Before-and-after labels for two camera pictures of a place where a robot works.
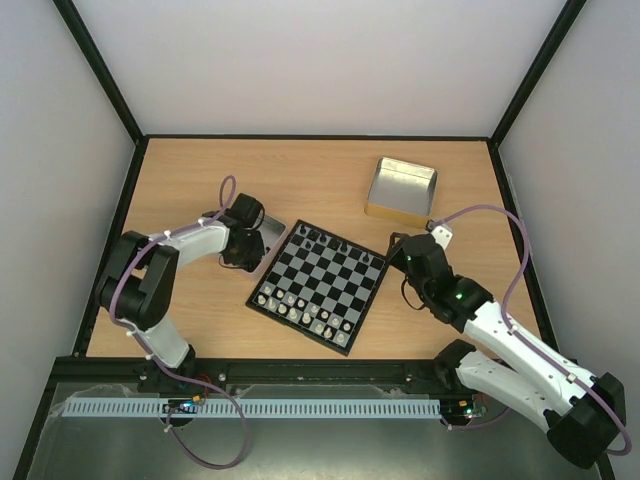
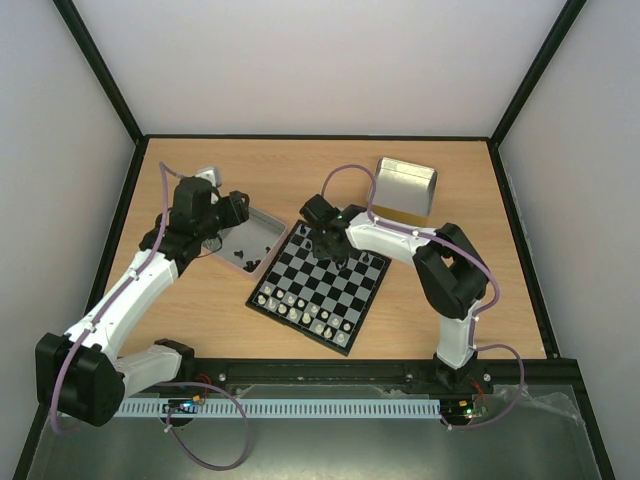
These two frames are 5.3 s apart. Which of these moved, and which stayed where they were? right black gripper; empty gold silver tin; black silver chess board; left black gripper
Moved: right black gripper; left black gripper
Stayed: empty gold silver tin; black silver chess board
